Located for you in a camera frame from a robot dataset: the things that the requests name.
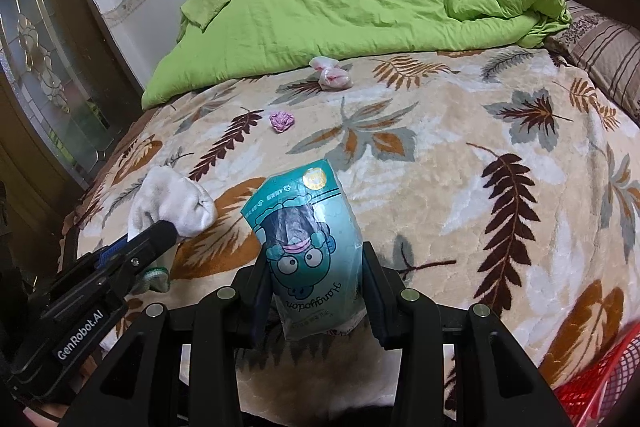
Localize white sock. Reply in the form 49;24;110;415
126;167;219;294

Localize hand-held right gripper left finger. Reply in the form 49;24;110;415
77;256;273;427

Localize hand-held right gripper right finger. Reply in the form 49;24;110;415
361;241;574;427

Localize purple crumpled wrapper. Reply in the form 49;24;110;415
269;111;296;134

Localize wooden door with stained glass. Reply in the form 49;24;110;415
0;0;146;268

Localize green quilt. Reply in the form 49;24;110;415
141;0;573;110

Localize teal cartoon tissue packet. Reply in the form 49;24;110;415
241;159;368;342

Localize brown striped pillow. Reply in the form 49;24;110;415
545;0;640;128

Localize clear plastic wrap pink inside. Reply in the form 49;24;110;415
308;56;354;89

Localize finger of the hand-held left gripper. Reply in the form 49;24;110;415
75;239;135;274
111;220;180;297

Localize red plastic basket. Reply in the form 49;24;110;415
554;326;640;427

